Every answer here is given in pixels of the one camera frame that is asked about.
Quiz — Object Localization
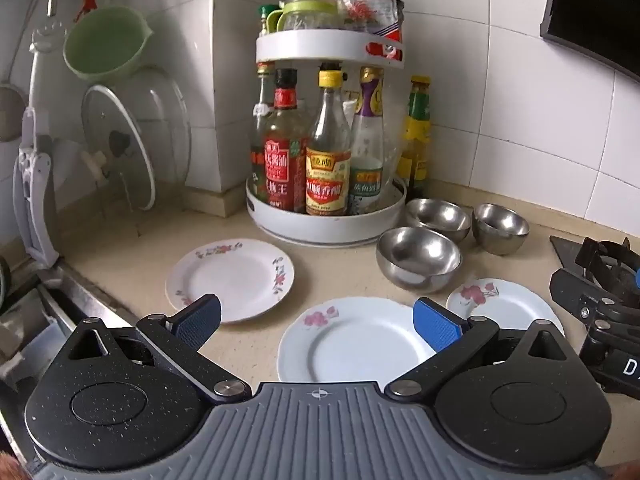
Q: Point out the glass pot lid white rim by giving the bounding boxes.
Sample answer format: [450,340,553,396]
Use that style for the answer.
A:
[80,66,192,213]

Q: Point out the stainless steel sink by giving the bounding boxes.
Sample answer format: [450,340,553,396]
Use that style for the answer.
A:
[1,263,137,464]

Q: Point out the clear bottle behind red label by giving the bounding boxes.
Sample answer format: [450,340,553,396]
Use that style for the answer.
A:
[250,63,274,203]

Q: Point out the yellow cap vinegar bottle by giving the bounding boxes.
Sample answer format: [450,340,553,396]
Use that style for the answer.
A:
[306,62,352,216]

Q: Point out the red print seasoning packet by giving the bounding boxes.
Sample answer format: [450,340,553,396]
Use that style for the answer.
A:
[334,0,404,42]

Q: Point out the green plastic mixing bowl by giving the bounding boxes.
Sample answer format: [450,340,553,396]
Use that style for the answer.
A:
[63,6,154,84]

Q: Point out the black range hood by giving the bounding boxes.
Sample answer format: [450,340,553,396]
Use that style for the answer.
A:
[540,0,640,80]

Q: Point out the red label soy sauce bottle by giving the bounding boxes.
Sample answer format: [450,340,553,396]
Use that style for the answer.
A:
[264,68,309,214]

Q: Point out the green lid glass jar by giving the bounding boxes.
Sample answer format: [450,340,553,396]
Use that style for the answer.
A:
[266,0,343,34]

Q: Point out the black gas stove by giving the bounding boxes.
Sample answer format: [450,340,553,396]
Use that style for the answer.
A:
[549,235,639,308]

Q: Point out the large pale blue floral plate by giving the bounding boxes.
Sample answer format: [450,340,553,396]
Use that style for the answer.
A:
[277,297,435,388]

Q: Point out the white two-tier rotating rack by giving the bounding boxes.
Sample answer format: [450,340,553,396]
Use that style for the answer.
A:
[245,29,407,248]

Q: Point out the small pale blue floral plate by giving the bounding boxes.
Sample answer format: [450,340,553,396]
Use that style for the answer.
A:
[446,278,564,334]

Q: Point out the stainless steel bowl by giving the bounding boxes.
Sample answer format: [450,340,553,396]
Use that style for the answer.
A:
[376,226,463,292]
[406,198,472,244]
[472,203,530,256]

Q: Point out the white floral plate pink roses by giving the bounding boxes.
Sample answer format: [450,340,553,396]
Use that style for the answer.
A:
[165,238,295,324]

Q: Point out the purple label clear bottle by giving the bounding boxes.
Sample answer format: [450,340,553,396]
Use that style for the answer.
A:
[349,67,384,214]

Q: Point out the green yellow label oil bottle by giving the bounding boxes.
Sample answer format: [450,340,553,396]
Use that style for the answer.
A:
[396,75,432,202]

